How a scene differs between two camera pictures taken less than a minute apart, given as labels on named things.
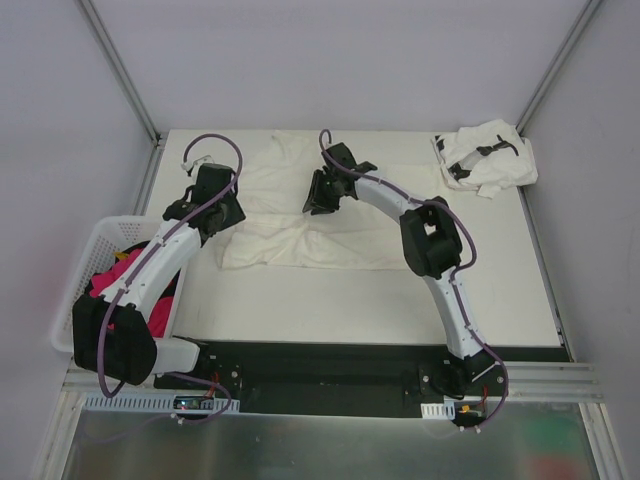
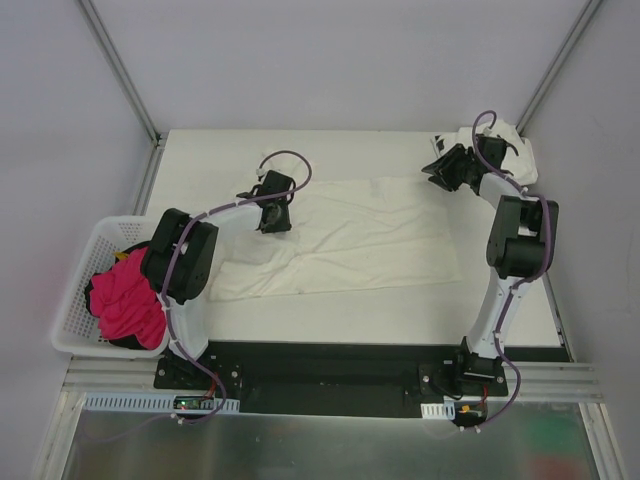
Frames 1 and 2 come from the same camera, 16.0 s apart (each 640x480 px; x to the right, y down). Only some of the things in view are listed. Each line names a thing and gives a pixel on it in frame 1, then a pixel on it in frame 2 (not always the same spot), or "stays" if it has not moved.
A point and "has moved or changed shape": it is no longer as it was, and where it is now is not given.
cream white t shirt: (274, 183) has moved or changed shape
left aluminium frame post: (120, 67) stays
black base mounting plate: (327, 379) stays
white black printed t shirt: (485, 156) stays
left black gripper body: (232, 212) -> (276, 215)
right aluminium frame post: (580, 24) stays
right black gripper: (320, 191) -> (451, 167)
